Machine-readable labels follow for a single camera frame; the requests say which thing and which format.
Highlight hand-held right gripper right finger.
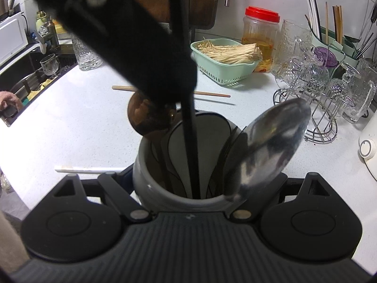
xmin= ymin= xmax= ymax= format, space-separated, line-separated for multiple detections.
xmin=226 ymin=171 xmax=332 ymax=223

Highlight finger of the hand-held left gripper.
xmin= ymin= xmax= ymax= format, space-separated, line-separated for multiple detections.
xmin=17 ymin=0 xmax=198 ymax=106

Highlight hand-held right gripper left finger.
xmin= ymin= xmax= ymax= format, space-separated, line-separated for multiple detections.
xmin=52 ymin=164 xmax=152 ymax=224

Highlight white mug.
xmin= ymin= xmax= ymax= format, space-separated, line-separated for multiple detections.
xmin=132 ymin=110 xmax=247 ymax=212

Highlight white chopstick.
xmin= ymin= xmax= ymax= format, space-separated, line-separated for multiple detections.
xmin=54 ymin=165 xmax=126 ymax=174

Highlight metal spoon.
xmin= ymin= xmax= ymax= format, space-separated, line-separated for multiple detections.
xmin=223 ymin=97 xmax=312 ymax=203

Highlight brown spoon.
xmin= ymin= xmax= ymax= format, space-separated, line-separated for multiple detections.
xmin=126 ymin=90 xmax=177 ymax=138

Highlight black chopstick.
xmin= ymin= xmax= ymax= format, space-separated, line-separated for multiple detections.
xmin=168 ymin=0 xmax=203 ymax=199

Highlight wooden chopstick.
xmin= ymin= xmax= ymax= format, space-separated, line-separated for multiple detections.
xmin=111 ymin=85 xmax=231 ymax=99

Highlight hanging metal utensils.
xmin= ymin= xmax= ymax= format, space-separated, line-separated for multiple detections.
xmin=353 ymin=0 xmax=377 ymax=60

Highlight tall textured glass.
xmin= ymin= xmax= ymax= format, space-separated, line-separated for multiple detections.
xmin=71 ymin=33 xmax=103 ymax=71

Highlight clear wine glass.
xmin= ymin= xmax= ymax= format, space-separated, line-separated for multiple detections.
xmin=39 ymin=53 xmax=60 ymax=76

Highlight wooden cutting board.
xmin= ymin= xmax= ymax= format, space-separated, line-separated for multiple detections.
xmin=134 ymin=0 xmax=221 ymax=30

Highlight yellow cloth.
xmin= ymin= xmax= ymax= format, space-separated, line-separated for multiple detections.
xmin=28 ymin=78 xmax=57 ymax=100

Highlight white electric pot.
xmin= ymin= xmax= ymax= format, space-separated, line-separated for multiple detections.
xmin=358 ymin=117 xmax=377 ymax=181

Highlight black sink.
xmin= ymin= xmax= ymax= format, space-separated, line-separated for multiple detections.
xmin=0 ymin=50 xmax=79 ymax=127

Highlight green plastic basket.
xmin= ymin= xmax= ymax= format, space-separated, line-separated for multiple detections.
xmin=190 ymin=38 xmax=263 ymax=84

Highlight enoki mushroom bundle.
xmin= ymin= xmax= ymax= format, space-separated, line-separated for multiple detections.
xmin=196 ymin=38 xmax=263 ymax=65

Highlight cluster of clear stemmed glasses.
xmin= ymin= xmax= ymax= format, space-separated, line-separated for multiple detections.
xmin=283 ymin=35 xmax=363 ymax=118

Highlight white kitchen appliance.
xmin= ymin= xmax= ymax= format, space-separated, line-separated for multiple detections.
xmin=0 ymin=11 xmax=29 ymax=64

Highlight dark kitchen faucet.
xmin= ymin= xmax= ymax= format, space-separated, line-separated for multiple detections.
xmin=8 ymin=0 xmax=23 ymax=17

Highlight textured glass pitcher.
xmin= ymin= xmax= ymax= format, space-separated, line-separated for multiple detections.
xmin=343 ymin=58 xmax=377 ymax=124
xmin=270 ymin=19 xmax=313 ymax=83

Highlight person's beige clothing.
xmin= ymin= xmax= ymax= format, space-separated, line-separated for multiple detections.
xmin=0 ymin=210 xmax=30 ymax=275

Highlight pink cloth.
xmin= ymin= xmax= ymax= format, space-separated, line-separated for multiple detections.
xmin=0 ymin=91 xmax=24 ymax=111

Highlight red lid plastic jar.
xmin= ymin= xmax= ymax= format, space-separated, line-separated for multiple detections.
xmin=241 ymin=5 xmax=281 ymax=73

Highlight purple tinted glass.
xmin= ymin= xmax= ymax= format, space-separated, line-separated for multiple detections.
xmin=312 ymin=46 xmax=337 ymax=68

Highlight green utensil holder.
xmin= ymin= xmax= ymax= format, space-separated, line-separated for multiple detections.
xmin=310 ymin=32 xmax=360 ymax=66

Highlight bundle of chopsticks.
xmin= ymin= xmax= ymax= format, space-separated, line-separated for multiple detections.
xmin=304 ymin=0 xmax=345 ymax=45

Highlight wire glass rack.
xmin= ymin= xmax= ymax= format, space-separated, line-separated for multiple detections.
xmin=272 ymin=88 xmax=339 ymax=145

